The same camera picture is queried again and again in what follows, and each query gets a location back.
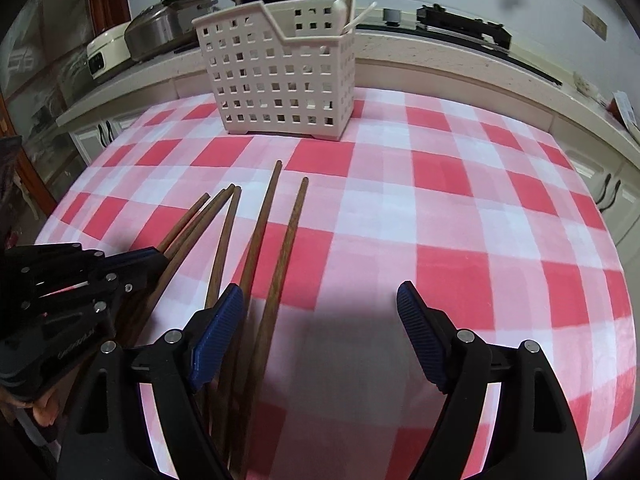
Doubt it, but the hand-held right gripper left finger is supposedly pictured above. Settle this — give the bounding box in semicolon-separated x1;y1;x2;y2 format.
56;283;245;480

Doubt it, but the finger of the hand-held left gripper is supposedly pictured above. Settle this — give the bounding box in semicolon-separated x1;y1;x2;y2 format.
0;242;172;291
27;280;137;322

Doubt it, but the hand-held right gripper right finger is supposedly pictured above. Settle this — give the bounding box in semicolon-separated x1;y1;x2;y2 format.
396;281;588;480

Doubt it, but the white perforated plastic utensil basket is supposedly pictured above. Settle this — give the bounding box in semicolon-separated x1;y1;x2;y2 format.
192;0;357;142

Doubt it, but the person's left hand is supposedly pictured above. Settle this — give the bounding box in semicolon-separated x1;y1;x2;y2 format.
15;392;63;428

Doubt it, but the red white checked tablecloth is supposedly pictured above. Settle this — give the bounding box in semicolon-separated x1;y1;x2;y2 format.
37;87;632;480

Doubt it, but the wooden framed glass door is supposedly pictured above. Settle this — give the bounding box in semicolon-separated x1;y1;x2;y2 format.
0;0;132;216

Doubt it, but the white rice cooker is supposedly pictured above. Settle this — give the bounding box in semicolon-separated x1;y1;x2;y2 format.
86;22;132;81

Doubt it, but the steel pressure cooker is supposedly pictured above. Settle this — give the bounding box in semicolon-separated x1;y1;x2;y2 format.
124;0;221;62

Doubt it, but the black glass gas cooktop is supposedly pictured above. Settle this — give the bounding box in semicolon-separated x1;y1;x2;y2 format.
165;6;564;86

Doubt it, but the white printed packet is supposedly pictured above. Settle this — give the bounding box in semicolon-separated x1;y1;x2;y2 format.
607;91;640;134

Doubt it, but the black burner grate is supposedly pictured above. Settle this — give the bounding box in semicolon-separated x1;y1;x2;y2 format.
416;3;514;51

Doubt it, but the gold wall switch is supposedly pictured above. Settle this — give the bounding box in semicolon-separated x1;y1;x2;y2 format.
582;5;609;42

